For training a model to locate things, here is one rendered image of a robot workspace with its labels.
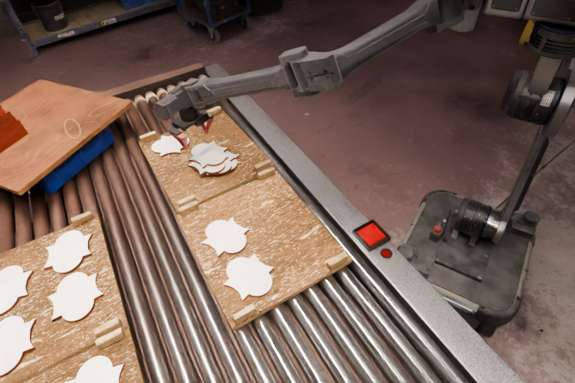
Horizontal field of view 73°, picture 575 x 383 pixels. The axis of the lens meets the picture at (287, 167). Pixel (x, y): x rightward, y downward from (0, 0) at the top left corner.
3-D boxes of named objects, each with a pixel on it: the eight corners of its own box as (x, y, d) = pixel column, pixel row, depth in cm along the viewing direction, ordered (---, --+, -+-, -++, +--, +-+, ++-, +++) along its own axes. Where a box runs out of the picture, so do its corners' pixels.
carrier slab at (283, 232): (276, 173, 130) (276, 170, 129) (352, 262, 103) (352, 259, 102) (177, 218, 118) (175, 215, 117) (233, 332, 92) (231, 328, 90)
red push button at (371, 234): (372, 225, 112) (372, 221, 111) (386, 239, 109) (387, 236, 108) (356, 234, 110) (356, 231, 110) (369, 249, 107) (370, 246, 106)
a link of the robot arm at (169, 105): (213, 103, 116) (199, 78, 112) (187, 124, 109) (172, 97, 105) (189, 106, 124) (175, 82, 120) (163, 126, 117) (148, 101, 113)
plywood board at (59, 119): (41, 82, 164) (39, 79, 162) (133, 104, 147) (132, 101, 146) (-80, 156, 132) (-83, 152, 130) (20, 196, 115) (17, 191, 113)
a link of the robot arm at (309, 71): (328, 103, 84) (311, 61, 79) (299, 95, 96) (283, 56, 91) (471, 15, 95) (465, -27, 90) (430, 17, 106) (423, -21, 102)
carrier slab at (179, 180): (223, 113, 157) (222, 109, 156) (275, 169, 131) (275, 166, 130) (139, 146, 145) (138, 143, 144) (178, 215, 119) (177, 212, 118)
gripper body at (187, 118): (209, 116, 127) (204, 97, 122) (186, 132, 121) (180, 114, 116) (195, 110, 130) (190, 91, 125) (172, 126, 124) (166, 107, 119)
